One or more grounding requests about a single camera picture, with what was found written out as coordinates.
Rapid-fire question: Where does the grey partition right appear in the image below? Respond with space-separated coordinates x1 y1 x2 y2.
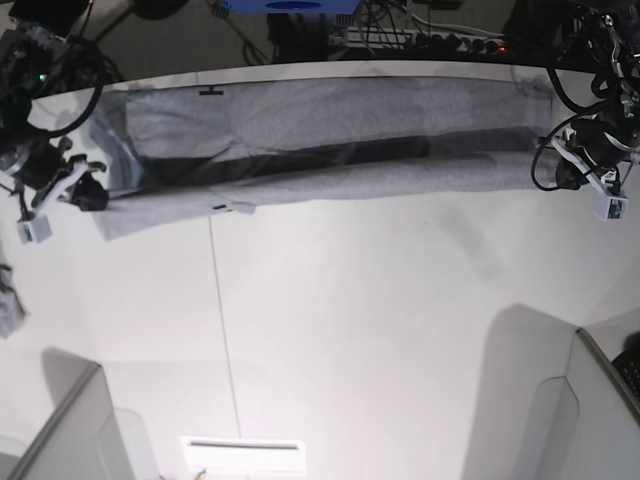
513 329 639 479

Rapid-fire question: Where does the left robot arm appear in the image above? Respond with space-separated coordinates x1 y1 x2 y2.
530 1 639 195

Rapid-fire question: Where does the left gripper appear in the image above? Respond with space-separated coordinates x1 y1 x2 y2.
555 117 638 190

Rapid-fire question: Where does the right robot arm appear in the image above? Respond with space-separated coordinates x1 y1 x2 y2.
1 1 109 212

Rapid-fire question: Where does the black keyboard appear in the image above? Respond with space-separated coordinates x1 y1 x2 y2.
613 348 640 400

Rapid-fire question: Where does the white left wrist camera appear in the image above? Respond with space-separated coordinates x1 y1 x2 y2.
551 136 628 221

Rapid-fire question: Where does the black power strip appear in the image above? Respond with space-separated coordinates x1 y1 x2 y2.
407 32 507 55

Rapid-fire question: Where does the grey cloth at left edge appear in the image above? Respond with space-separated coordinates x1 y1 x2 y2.
0 242 28 339

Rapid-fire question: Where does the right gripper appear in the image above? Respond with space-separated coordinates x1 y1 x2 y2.
1 141 109 212

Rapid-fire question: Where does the blue box at top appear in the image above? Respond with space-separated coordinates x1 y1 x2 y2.
222 0 360 15

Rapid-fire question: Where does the grey T-shirt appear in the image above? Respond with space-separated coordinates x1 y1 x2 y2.
90 77 552 240

